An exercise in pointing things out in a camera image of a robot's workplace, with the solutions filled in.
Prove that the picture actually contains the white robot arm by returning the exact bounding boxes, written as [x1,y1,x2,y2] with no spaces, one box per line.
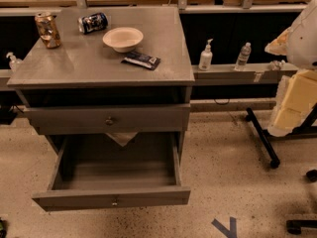
[264,0,317,137]

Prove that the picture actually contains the white bowl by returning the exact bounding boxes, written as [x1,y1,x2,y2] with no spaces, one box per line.
[102,27,144,53]

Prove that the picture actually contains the white pump bottle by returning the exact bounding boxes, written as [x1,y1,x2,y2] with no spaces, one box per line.
[198,39,213,71]

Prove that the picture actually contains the black stand frame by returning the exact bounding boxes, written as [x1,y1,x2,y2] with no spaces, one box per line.
[246,104,317,169]

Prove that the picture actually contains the white paper under drawer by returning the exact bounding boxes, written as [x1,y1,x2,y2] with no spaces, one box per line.
[107,132,137,147]

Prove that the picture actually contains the clear water bottle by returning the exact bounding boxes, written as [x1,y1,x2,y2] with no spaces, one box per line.
[234,43,252,71]

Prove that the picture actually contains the closed grey top drawer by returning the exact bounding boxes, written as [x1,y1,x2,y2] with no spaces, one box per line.
[25,104,190,135]

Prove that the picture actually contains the crumpled wrapper on ledge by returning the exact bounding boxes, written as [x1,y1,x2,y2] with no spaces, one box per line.
[268,59,286,70]

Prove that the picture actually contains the dark blue rxbar wrapper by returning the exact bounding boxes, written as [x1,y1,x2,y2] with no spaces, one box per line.
[122,51,160,70]

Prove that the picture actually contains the gold crushed soda can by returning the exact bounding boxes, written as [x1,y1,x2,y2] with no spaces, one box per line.
[35,12,61,49]

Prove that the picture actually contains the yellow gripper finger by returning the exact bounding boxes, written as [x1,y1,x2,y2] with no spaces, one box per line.
[264,28,290,56]
[267,69,317,133]

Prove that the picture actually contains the blue soda can lying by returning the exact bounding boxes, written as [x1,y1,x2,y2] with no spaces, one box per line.
[77,12,108,35]

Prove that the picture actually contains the grey drawer cabinet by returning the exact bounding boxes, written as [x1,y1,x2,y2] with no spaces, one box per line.
[6,5,196,213]

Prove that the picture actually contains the small clear pump bottle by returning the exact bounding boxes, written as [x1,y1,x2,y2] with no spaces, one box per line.
[6,52,22,71]

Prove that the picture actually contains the open grey middle drawer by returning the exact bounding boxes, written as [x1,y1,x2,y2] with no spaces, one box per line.
[33,132,190,211]

